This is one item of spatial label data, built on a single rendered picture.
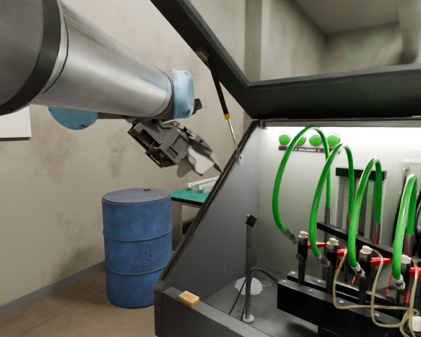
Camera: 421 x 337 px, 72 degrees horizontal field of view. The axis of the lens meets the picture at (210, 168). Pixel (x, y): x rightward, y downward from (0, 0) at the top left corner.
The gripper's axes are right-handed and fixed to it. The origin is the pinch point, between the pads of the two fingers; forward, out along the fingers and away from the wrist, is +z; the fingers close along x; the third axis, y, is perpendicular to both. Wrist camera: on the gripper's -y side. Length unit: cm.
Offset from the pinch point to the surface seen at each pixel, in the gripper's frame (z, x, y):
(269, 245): 58, -30, -12
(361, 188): 20.2, 24.8, -8.4
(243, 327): 30.2, 0.3, 24.4
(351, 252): 26.2, 23.0, 3.4
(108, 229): 44, -178, -1
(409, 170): 46, 22, -37
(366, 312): 47, 18, 8
